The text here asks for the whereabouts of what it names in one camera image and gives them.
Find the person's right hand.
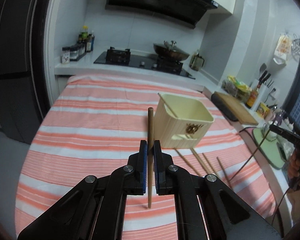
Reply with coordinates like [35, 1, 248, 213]
[288, 149, 300, 187]

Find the white teapot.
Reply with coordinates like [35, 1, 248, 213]
[262, 121, 282, 142]

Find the purple bottle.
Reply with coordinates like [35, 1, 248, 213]
[273, 108, 286, 126]

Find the green round mat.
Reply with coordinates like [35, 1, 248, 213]
[252, 128, 286, 170]

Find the soy sauce bottle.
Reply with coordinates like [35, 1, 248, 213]
[245, 83, 261, 109]

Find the wooden cutting board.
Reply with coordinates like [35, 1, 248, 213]
[211, 92, 258, 126]

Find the pink striped table cloth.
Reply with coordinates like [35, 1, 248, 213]
[15, 74, 276, 232]

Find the hanging paper bag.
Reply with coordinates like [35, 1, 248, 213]
[273, 34, 292, 65]

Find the yellow snack bag basket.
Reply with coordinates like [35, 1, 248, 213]
[221, 76, 252, 102]

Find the metal steamer rack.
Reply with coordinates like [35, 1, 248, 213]
[291, 34, 300, 62]

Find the cream utensil holder box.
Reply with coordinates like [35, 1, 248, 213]
[153, 93, 215, 149]

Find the black refrigerator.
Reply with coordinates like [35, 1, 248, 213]
[0, 0, 50, 144]

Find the green glass jug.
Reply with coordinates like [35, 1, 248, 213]
[190, 50, 205, 71]

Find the black gas stove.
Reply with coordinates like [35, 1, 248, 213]
[94, 47, 195, 80]

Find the spice jar rack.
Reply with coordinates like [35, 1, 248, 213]
[61, 44, 86, 64]

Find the black wok with lid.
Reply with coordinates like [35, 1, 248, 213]
[153, 41, 190, 61]

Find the sauce bottles group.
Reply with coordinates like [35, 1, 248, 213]
[77, 25, 95, 53]

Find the black range hood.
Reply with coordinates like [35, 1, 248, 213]
[106, 0, 218, 29]

